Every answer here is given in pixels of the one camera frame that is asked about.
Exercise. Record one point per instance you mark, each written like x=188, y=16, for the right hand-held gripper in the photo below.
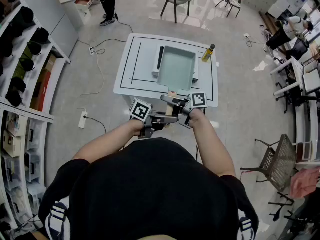
x=198, y=100

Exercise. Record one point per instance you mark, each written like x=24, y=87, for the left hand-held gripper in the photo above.
x=140, y=109

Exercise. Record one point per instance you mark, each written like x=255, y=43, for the white induction cooker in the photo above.
x=155, y=73

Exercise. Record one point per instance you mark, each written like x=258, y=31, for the person's right forearm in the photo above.
x=212, y=146

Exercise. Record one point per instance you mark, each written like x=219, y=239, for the person's left forearm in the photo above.
x=107, y=139

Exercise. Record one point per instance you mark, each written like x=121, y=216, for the yellow oil bottle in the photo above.
x=207, y=55

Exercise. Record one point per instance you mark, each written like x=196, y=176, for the person's black t-shirt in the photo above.
x=155, y=189

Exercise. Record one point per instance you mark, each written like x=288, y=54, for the white power strip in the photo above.
x=91, y=51
x=83, y=120

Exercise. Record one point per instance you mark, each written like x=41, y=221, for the small white floor socket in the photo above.
x=246, y=35

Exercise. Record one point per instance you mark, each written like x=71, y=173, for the black chair patterned cushion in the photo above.
x=233, y=1

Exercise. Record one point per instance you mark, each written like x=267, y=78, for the brown metal mesh chair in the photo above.
x=277, y=164

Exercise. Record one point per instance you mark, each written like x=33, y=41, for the black office chair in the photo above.
x=295, y=96

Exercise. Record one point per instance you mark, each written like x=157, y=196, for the brown cardboard box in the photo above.
x=50, y=62

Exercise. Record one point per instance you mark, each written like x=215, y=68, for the red cardboard box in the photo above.
x=41, y=89

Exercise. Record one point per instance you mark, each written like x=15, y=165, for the stack of clear storage bins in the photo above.
x=33, y=159

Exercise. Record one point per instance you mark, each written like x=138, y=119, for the white desk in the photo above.
x=311, y=81

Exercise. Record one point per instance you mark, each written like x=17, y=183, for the white metal shelving unit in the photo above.
x=25, y=110

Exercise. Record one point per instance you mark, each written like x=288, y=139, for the pink cloth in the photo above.
x=303, y=182

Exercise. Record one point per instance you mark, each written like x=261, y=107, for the beige storage case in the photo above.
x=12, y=144

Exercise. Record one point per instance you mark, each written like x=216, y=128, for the white pedestal cabinet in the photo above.
x=75, y=14

